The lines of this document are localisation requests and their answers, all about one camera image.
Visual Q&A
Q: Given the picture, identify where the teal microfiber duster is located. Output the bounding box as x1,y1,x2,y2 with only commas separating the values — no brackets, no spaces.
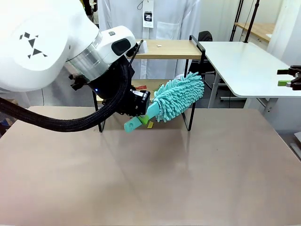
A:
124,72,205,134

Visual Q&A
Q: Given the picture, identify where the white lab coat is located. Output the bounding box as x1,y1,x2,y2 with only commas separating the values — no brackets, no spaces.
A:
97,0,202,80

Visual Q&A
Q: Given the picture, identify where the wooden background table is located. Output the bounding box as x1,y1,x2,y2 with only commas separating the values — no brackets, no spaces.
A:
234,22,276,43

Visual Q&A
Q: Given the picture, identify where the white badge with lanyard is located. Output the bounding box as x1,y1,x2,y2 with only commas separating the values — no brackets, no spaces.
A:
137,0,155,29

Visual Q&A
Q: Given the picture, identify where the black stand pole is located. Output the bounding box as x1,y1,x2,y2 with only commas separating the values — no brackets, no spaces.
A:
244,0,261,44

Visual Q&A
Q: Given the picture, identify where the two-tier wooden shelf black frame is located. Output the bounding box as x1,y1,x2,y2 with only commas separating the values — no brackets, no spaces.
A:
93,35,206,133

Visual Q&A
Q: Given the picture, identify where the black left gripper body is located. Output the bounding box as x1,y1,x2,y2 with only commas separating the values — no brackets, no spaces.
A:
117,89,151,118

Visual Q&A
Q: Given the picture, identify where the black tripod stand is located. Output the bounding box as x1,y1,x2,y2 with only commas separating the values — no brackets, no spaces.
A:
230,0,244,42

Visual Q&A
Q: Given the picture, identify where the white side table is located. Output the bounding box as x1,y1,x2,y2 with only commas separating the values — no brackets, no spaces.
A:
197,41,301,116

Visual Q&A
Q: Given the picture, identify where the black office chair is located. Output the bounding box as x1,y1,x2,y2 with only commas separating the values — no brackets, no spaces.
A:
188,30,216,82

